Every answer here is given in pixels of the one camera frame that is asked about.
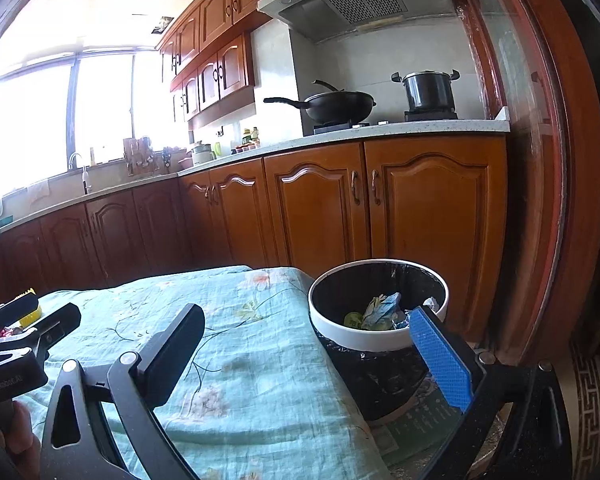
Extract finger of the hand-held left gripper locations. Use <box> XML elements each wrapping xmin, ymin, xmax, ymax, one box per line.
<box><xmin>10</xmin><ymin>303</ymin><xmax>83</xmax><ymax>362</ymax></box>
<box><xmin>0</xmin><ymin>292</ymin><xmax>40</xmax><ymax>341</ymax></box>

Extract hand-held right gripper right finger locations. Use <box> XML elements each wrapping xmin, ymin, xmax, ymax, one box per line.
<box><xmin>408</xmin><ymin>307</ymin><xmax>574</xmax><ymax>480</ymax></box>

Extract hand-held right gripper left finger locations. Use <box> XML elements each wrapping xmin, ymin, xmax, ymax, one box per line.
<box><xmin>40</xmin><ymin>303</ymin><xmax>206</xmax><ymax>480</ymax></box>

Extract yellow green snack bag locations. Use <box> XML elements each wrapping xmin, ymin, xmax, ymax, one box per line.
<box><xmin>11</xmin><ymin>287</ymin><xmax>44</xmax><ymax>327</ymax></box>

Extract white trash bin black liner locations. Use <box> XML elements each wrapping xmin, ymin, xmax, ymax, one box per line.
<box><xmin>308</xmin><ymin>258</ymin><xmax>450</xmax><ymax>422</ymax></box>

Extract blue white wrapper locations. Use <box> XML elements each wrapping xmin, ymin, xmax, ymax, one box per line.
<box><xmin>361</xmin><ymin>292</ymin><xmax>412</xmax><ymax>332</ymax></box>

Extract person's left hand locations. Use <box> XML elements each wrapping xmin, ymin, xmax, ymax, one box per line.
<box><xmin>0</xmin><ymin>399</ymin><xmax>42</xmax><ymax>467</ymax></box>

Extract green printed paper sheet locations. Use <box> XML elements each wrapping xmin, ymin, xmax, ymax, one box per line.
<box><xmin>379</xmin><ymin>379</ymin><xmax>465</xmax><ymax>467</ymax></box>

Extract teal floral tablecloth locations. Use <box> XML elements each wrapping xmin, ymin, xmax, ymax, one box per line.
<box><xmin>15</xmin><ymin>265</ymin><xmax>396</xmax><ymax>480</ymax></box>

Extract chrome sink faucet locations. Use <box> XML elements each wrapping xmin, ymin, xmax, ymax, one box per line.
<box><xmin>68</xmin><ymin>152</ymin><xmax>90</xmax><ymax>196</ymax></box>

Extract wooden knife block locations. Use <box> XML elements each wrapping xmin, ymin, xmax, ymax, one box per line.
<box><xmin>122</xmin><ymin>136</ymin><xmax>154</xmax><ymax>176</ymax></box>

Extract kitchen window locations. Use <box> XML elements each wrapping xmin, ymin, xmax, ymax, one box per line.
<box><xmin>0</xmin><ymin>42</ymin><xmax>163</xmax><ymax>206</ymax></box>

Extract wooden lower kitchen cabinets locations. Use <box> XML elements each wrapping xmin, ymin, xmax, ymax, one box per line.
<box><xmin>0</xmin><ymin>135</ymin><xmax>509</xmax><ymax>347</ymax></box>

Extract wooden kitchen cabinets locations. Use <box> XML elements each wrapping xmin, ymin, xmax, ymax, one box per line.
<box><xmin>156</xmin><ymin>0</ymin><xmax>331</xmax><ymax>132</ymax></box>
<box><xmin>0</xmin><ymin>135</ymin><xmax>509</xmax><ymax>347</ymax></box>

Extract white electric kettle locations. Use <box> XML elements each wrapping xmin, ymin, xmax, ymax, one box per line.
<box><xmin>189</xmin><ymin>142</ymin><xmax>216</xmax><ymax>166</ymax></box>

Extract red framed glass door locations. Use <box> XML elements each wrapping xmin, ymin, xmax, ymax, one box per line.
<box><xmin>442</xmin><ymin>0</ymin><xmax>600</xmax><ymax>368</ymax></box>

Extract row of seasoning bottles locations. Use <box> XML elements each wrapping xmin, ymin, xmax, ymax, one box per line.
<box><xmin>229</xmin><ymin>127</ymin><xmax>262</xmax><ymax>155</ymax></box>

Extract black gas stove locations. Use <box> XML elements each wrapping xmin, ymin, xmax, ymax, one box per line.
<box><xmin>313</xmin><ymin>107</ymin><xmax>460</xmax><ymax>136</ymax></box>

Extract white speckled kitchen countertop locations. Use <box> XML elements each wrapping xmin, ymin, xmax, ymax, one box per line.
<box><xmin>0</xmin><ymin>119</ymin><xmax>511</xmax><ymax>242</ymax></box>

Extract dark steel cooking pot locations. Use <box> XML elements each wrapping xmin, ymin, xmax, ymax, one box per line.
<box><xmin>391</xmin><ymin>68</ymin><xmax>461</xmax><ymax>112</ymax></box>

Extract black wok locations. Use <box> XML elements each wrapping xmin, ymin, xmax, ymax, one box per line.
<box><xmin>263</xmin><ymin>79</ymin><xmax>378</xmax><ymax>124</ymax></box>

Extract wooden upper kitchen cabinets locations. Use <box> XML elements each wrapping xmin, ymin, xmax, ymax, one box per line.
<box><xmin>156</xmin><ymin>0</ymin><xmax>331</xmax><ymax>132</ymax></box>

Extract steel range hood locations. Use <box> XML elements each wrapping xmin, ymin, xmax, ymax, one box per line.
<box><xmin>257</xmin><ymin>0</ymin><xmax>457</xmax><ymax>44</ymax></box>

